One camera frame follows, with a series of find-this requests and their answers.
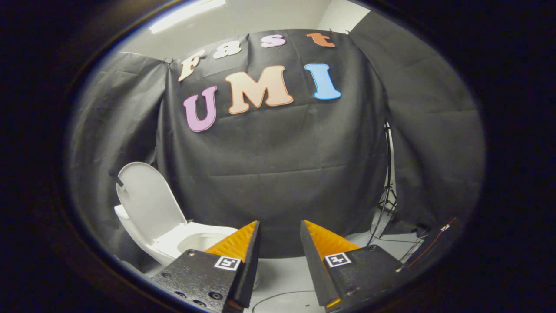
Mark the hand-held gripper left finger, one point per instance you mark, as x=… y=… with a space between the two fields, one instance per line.
x=249 y=265

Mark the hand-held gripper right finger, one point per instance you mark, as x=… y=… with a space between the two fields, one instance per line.
x=310 y=265

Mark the white toilet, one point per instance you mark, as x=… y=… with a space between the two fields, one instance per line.
x=173 y=243

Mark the black backdrop cloth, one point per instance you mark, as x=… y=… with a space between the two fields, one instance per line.
x=282 y=174

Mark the black tripod stand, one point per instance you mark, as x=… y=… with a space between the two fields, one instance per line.
x=388 y=174

